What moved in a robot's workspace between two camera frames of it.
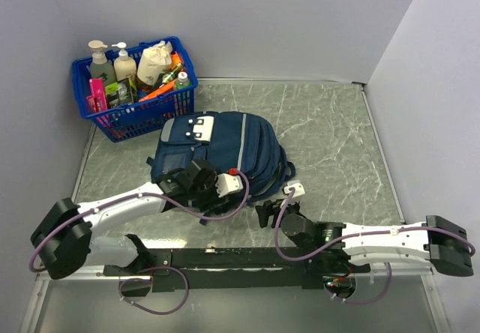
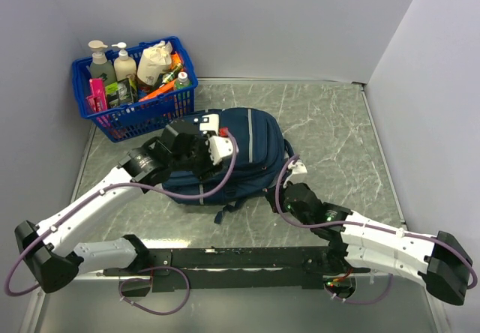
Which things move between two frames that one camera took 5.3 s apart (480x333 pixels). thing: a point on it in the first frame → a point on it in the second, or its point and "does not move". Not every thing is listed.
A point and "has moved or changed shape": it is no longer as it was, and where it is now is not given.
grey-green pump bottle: (100, 64) does not move
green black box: (120, 93) does not move
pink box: (97, 100) does not move
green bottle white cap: (182, 81) does not move
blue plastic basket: (127, 121) does not move
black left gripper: (214, 198) → (211, 169)
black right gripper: (268, 208) → (283, 191)
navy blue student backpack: (225, 141) has moved or changed shape
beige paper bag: (154, 60) does not move
